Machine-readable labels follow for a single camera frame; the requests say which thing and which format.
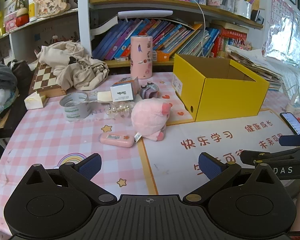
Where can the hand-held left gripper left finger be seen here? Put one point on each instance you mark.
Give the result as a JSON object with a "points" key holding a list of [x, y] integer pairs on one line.
{"points": [[90, 166]]}

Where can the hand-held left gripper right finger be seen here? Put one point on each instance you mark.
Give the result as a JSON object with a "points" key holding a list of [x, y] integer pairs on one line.
{"points": [[210, 166]]}

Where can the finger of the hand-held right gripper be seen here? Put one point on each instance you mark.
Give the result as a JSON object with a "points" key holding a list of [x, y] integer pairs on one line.
{"points": [[277, 158], [293, 140]]}

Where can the pink rectangular case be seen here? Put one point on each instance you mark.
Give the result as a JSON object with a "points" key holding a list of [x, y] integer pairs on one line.
{"points": [[115, 140]]}

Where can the grey adhesive tape roll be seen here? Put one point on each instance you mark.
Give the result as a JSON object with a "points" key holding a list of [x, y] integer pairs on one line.
{"points": [[75, 112]]}

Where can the pearl hair clip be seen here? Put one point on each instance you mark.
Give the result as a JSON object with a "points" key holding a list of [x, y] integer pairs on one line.
{"points": [[120, 110]]}

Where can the cream rectangular block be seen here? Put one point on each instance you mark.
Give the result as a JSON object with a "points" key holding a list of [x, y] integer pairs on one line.
{"points": [[103, 96]]}

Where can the yellow cardboard box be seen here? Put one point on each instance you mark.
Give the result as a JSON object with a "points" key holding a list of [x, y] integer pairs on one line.
{"points": [[227, 97]]}

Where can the pink plush pig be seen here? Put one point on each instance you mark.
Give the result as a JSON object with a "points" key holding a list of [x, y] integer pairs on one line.
{"points": [[145, 117]]}

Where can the white orange toothpaste box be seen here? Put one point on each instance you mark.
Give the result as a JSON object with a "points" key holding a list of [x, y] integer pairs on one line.
{"points": [[162, 56], [122, 93]]}

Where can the pink checkered desktop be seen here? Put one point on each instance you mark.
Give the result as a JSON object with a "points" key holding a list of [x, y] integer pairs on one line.
{"points": [[52, 140]]}

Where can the black smartphone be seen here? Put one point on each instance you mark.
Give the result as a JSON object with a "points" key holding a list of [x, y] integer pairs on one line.
{"points": [[293, 123]]}

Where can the white power strip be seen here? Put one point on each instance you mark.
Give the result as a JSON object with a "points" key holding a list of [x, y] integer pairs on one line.
{"points": [[296, 107]]}

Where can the white printed desk mat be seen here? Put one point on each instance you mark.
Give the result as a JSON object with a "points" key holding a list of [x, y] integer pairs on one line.
{"points": [[170, 160]]}

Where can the white paper block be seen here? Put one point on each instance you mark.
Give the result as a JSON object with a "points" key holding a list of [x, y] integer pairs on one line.
{"points": [[35, 102]]}

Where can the stack of papers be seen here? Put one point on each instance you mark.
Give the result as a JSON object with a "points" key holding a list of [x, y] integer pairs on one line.
{"points": [[255, 65]]}

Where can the wooden chessboard box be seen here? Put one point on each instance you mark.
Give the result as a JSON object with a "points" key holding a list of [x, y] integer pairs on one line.
{"points": [[43, 80]]}

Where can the beige cloth bag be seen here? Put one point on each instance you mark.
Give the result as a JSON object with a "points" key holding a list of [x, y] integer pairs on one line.
{"points": [[72, 62]]}

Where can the clear plastic bag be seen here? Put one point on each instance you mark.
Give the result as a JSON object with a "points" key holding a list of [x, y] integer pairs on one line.
{"points": [[0, 105]]}

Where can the black bag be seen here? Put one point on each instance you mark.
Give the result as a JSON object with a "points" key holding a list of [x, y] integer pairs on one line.
{"points": [[21, 72]]}

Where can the pink cylindrical canister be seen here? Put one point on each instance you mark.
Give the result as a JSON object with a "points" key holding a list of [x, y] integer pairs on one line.
{"points": [[140, 60]]}

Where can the grey cloth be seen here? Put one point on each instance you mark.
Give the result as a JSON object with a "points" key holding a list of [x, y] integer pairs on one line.
{"points": [[1, 75]]}

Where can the row of colourful books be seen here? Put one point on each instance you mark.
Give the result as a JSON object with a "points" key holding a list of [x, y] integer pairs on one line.
{"points": [[177, 37]]}

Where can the white wooden bookshelf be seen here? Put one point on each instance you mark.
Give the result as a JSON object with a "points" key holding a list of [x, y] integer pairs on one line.
{"points": [[85, 30]]}

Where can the white storage container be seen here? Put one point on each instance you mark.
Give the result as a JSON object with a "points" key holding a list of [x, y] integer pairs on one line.
{"points": [[242, 8]]}

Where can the red round ornament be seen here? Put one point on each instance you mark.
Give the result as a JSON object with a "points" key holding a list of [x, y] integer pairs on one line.
{"points": [[22, 20]]}

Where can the white desk lamp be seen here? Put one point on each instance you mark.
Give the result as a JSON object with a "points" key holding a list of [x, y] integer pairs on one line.
{"points": [[145, 14]]}

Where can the yellow white jar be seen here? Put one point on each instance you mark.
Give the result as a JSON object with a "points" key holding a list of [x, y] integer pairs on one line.
{"points": [[32, 11]]}

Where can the purple toy camera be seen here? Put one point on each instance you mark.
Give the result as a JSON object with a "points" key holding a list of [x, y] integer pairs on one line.
{"points": [[148, 91]]}

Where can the alphabet wall chart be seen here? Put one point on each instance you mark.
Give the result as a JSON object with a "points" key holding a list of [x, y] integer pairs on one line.
{"points": [[281, 12]]}

